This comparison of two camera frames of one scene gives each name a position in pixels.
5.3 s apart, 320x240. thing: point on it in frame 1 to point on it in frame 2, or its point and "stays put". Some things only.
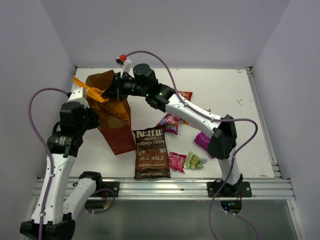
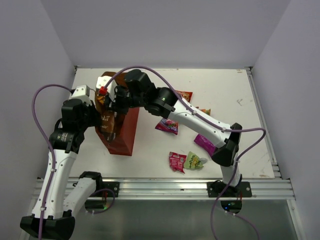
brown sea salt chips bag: x=152 y=158 to x=107 y=118
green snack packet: x=194 y=162 stays put
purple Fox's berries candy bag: x=171 y=123 stays put
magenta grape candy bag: x=203 y=140 stays put
